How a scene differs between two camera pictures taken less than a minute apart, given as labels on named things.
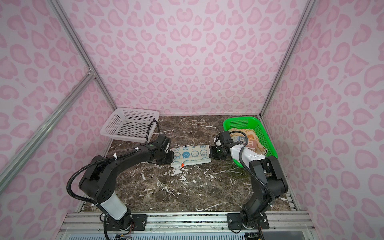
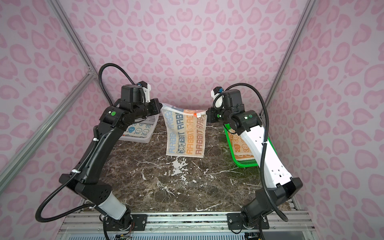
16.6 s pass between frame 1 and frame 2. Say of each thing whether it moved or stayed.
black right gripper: moved
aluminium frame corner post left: stayed
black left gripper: moved
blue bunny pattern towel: moved
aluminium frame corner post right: stayed
